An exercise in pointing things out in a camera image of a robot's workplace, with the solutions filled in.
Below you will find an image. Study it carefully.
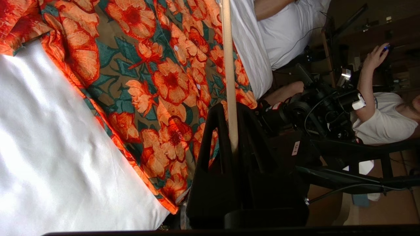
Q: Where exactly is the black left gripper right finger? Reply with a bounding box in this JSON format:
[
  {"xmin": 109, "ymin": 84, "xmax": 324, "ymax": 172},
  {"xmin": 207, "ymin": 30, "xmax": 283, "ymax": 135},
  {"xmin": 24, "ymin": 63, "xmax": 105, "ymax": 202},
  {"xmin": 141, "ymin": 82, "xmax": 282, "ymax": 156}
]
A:
[{"xmin": 226, "ymin": 104, "xmax": 309, "ymax": 229}]

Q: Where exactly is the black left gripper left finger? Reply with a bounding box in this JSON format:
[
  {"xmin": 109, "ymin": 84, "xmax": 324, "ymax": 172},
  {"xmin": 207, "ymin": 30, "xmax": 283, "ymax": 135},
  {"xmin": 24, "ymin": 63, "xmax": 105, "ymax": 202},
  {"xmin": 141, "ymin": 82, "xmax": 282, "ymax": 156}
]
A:
[{"xmin": 186, "ymin": 103, "xmax": 244, "ymax": 229}]

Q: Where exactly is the orange floral short-sleeve shirt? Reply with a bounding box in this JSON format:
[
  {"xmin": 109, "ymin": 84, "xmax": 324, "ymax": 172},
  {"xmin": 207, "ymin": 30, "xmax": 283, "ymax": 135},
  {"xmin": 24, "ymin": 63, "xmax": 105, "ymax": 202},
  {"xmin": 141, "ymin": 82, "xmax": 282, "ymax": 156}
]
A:
[{"xmin": 0, "ymin": 0, "xmax": 258, "ymax": 215}]

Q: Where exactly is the cream wire clothes hanger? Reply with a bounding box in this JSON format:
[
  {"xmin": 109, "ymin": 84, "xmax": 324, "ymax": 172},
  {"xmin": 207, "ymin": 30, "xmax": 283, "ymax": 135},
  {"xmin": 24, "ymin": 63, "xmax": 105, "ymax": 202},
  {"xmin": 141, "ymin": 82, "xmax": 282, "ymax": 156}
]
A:
[{"xmin": 219, "ymin": 0, "xmax": 239, "ymax": 154}]

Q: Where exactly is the operator bare forearm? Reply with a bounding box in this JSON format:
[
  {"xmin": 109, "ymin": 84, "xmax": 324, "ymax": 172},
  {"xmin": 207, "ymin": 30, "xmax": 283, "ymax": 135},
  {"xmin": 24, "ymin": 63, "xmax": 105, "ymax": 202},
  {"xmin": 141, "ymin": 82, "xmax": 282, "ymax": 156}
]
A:
[{"xmin": 356, "ymin": 64, "xmax": 378, "ymax": 122}]

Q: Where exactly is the operator in white t-shirt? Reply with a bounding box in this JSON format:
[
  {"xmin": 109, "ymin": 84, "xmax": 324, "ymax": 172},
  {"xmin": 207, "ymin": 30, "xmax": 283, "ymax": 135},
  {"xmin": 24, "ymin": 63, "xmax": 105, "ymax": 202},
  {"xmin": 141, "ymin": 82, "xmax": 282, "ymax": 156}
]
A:
[{"xmin": 349, "ymin": 92, "xmax": 420, "ymax": 145}]

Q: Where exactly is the operator bare hand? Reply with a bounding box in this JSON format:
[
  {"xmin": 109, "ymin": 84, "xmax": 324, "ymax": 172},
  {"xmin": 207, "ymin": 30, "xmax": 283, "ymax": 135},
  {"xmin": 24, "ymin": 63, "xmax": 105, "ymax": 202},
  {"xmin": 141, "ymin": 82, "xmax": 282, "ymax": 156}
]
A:
[{"xmin": 363, "ymin": 43, "xmax": 391, "ymax": 71}]

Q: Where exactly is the black robot torso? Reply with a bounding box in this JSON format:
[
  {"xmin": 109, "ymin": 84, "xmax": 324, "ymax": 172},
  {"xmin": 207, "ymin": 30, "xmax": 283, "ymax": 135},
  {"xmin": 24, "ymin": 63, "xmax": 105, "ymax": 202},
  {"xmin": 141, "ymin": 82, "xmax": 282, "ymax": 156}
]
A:
[{"xmin": 269, "ymin": 129, "xmax": 420, "ymax": 204}]

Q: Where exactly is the dark wooden desk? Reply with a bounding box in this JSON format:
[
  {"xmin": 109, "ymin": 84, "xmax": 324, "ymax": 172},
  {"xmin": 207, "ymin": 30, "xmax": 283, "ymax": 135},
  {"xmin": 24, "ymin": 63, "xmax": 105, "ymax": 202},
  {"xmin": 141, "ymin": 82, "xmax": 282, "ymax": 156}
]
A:
[{"xmin": 323, "ymin": 0, "xmax": 420, "ymax": 92}]

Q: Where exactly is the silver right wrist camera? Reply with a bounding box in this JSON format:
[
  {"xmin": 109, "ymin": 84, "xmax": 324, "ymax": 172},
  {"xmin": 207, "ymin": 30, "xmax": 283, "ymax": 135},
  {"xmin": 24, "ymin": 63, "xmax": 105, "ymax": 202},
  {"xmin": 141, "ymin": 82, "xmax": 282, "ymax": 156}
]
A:
[{"xmin": 336, "ymin": 68, "xmax": 352, "ymax": 86}]

